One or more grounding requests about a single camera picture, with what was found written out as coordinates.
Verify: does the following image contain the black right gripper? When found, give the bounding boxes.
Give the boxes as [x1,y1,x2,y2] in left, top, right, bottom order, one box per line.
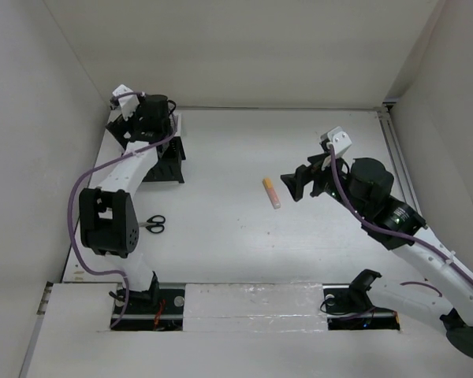
[280,149,368,218]

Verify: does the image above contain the black mesh organizer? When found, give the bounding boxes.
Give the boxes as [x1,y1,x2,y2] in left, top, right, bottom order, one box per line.
[143,136,186,183]

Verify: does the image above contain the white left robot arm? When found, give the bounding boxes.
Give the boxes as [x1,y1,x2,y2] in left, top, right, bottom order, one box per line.
[79,94,177,313]

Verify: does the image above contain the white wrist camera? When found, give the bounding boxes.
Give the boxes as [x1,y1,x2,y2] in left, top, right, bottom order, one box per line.
[111,84,145,120]
[320,127,352,158]

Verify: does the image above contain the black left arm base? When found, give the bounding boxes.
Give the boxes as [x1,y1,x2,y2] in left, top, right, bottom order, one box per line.
[109,272,186,332]

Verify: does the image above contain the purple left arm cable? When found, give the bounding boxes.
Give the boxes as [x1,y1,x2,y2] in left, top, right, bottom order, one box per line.
[68,91,181,328]

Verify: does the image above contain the white mesh organizer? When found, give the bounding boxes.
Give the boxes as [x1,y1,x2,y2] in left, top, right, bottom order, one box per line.
[172,112,183,137]

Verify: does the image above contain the orange highlighter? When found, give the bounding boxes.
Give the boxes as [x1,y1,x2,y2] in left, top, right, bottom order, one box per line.
[263,178,281,209]

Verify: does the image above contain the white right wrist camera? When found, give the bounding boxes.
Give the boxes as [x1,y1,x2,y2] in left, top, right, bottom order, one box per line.
[320,127,352,158]

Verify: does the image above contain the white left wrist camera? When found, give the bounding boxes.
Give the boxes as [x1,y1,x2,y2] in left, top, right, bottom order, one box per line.
[111,84,145,120]

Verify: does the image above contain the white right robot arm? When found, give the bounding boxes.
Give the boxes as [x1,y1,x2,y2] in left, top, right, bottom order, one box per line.
[281,153,473,358]

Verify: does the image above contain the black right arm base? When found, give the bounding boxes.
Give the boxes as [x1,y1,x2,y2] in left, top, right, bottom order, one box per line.
[319,269,400,331]

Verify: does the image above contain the black scissors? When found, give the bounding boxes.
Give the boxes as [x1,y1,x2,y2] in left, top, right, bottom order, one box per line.
[139,214,166,234]

